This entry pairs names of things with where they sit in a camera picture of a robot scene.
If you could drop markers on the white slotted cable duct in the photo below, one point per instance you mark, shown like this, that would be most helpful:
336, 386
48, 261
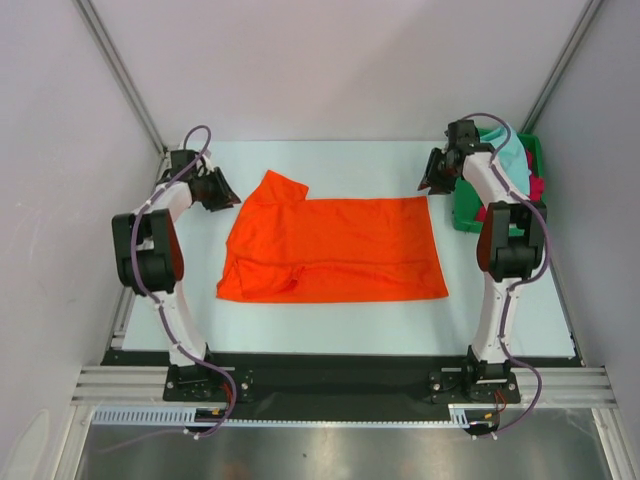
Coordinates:
195, 417

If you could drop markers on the green plastic bin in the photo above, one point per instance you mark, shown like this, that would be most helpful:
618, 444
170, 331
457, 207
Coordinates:
468, 211

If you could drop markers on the red t shirt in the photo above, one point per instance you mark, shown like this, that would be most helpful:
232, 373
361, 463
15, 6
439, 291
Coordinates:
536, 183

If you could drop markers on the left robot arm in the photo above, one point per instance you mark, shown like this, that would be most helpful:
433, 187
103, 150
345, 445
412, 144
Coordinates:
149, 259

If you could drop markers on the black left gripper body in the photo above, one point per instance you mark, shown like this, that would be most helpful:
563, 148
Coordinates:
209, 190

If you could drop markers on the right aluminium corner post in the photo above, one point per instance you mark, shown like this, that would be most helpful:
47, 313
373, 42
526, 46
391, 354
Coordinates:
586, 19

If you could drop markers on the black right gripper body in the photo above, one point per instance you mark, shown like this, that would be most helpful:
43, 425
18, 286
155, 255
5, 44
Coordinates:
437, 170

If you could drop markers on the orange t shirt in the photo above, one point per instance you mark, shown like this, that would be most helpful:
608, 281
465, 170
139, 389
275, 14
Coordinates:
285, 248

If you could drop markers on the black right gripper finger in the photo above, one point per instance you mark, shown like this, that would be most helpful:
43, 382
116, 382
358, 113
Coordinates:
439, 188
431, 178

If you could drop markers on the teal t shirt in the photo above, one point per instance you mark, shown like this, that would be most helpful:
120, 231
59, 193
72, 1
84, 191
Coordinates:
511, 155

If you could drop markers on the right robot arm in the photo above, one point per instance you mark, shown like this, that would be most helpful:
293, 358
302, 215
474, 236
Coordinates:
513, 245

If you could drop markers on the aluminium corner post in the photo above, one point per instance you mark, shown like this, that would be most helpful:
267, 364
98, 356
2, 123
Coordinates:
116, 65
586, 19

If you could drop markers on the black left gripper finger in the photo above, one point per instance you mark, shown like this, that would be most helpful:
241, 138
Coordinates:
218, 204
223, 193

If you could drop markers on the left aluminium corner post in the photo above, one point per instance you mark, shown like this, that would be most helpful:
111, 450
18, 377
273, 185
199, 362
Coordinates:
116, 65

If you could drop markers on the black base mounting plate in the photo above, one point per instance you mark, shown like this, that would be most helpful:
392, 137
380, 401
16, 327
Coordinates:
354, 388

